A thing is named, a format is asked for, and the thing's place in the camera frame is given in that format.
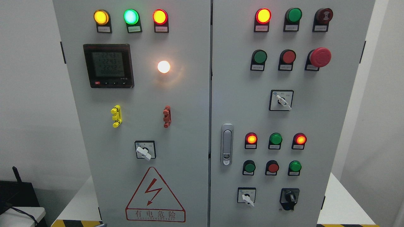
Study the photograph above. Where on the white rotary selector switch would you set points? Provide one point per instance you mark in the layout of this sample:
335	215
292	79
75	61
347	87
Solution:
145	150

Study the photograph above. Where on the small clear bulb light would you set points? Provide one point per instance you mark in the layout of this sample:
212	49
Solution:
163	67

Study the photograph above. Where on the green lit indicator light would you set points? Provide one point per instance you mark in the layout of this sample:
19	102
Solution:
132	20

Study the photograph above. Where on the yellow indicator light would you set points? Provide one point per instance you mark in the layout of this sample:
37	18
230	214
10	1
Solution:
102	20

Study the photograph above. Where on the grey electrical control cabinet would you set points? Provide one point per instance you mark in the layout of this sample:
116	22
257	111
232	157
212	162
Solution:
209	47

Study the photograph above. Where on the red terminal connector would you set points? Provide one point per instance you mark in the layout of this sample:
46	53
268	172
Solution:
167	116

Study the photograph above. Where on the red lit indicator lower left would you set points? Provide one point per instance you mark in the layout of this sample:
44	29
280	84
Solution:
250	141

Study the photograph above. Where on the green push button lower left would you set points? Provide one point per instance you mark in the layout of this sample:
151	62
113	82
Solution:
248	168

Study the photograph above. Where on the green push button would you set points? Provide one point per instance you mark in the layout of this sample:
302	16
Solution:
292	20
294	168
248	168

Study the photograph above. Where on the green indicator lower middle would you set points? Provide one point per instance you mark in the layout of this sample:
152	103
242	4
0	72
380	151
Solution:
275	141

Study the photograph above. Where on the green push button second row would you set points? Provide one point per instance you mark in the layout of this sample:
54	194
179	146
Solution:
258	60

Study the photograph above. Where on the yellow terminal connector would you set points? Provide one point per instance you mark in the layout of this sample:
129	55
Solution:
116	116

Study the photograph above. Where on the red push button lower middle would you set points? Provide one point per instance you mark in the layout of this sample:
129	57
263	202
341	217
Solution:
272	168

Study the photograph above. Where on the red lit indicator lower right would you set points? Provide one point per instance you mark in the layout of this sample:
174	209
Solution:
299	141

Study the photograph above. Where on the red electrical hazard sticker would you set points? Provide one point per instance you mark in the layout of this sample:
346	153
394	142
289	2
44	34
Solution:
153	200

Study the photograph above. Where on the red push button second row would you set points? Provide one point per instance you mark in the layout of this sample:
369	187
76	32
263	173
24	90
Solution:
286	60

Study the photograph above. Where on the black digital power meter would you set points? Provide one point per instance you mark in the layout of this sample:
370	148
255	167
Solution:
109	66

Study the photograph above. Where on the red lit indicator light left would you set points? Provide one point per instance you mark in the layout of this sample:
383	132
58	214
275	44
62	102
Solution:
160	21

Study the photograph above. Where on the green push button lower right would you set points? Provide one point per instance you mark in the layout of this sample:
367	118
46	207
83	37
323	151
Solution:
294	168

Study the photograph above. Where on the red lit indicator top right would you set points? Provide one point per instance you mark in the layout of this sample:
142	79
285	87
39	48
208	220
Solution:
262	20

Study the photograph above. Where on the red emergency stop button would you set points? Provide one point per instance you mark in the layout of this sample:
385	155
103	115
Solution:
318	58

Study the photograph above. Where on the green push button top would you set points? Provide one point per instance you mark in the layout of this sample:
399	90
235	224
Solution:
292	20

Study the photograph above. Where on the dark red buzzer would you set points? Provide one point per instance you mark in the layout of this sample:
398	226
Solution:
322	19

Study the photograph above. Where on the black box with antenna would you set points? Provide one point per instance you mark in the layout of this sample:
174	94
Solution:
17	193

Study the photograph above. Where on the silver door latch handle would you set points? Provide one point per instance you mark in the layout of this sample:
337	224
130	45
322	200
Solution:
226	143

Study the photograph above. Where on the white rotary switch upper right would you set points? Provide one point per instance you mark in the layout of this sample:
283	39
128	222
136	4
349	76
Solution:
281	100

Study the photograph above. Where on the white rotary switch bottom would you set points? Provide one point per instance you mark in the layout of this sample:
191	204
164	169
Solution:
246	195

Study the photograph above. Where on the black key selector switch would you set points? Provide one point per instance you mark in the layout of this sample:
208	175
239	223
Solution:
289	198

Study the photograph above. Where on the white device with cable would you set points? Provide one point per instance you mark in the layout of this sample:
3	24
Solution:
12	218

